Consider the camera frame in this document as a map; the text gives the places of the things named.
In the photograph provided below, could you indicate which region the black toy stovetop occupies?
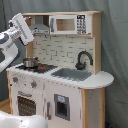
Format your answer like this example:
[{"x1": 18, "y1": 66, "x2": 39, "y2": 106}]
[{"x1": 18, "y1": 63, "x2": 55, "y2": 73}]

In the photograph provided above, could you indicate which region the toy oven door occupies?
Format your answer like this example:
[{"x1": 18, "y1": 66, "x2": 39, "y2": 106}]
[{"x1": 13, "y1": 90, "x2": 43, "y2": 116}]

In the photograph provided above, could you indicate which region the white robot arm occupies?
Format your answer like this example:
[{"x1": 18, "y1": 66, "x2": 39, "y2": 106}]
[{"x1": 0, "y1": 13, "x2": 48, "y2": 128}]

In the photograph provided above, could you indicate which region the grey ice dispenser panel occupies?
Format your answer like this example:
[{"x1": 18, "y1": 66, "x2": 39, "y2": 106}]
[{"x1": 54, "y1": 94, "x2": 70, "y2": 120}]

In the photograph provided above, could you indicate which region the black toy faucet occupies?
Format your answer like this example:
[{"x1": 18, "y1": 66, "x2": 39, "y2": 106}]
[{"x1": 75, "y1": 51, "x2": 93, "y2": 70}]

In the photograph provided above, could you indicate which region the silver toy pot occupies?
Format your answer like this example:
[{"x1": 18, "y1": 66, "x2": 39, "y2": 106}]
[{"x1": 23, "y1": 57, "x2": 38, "y2": 68}]

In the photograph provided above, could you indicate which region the left red stove knob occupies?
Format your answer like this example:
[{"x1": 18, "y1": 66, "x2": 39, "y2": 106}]
[{"x1": 13, "y1": 77, "x2": 18, "y2": 83}]

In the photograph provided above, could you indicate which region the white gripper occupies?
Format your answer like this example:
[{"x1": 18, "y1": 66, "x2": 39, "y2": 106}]
[{"x1": 9, "y1": 13, "x2": 34, "y2": 45}]

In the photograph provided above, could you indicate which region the toy microwave door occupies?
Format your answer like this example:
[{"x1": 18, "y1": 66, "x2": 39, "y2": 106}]
[{"x1": 48, "y1": 14, "x2": 92, "y2": 35}]

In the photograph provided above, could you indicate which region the right red stove knob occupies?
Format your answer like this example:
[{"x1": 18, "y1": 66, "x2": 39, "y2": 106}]
[{"x1": 31, "y1": 81, "x2": 37, "y2": 88}]

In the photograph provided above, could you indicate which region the grey range hood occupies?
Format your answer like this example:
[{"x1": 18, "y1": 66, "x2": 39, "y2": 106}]
[{"x1": 34, "y1": 24, "x2": 49, "y2": 34}]

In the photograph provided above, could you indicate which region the grey cabinet door handle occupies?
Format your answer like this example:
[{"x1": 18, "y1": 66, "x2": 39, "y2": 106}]
[{"x1": 47, "y1": 102, "x2": 51, "y2": 120}]

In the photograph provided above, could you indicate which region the grey toy sink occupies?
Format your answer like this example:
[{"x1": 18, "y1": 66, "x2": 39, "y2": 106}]
[{"x1": 52, "y1": 68, "x2": 92, "y2": 81}]

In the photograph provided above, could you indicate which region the red stove knob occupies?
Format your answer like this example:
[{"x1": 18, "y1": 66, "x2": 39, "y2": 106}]
[
  {"x1": 31, "y1": 81, "x2": 37, "y2": 88},
  {"x1": 13, "y1": 77, "x2": 18, "y2": 83}
]

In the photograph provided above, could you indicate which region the wooden toy kitchen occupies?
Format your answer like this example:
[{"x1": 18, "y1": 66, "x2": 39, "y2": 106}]
[{"x1": 8, "y1": 11, "x2": 114, "y2": 128}]

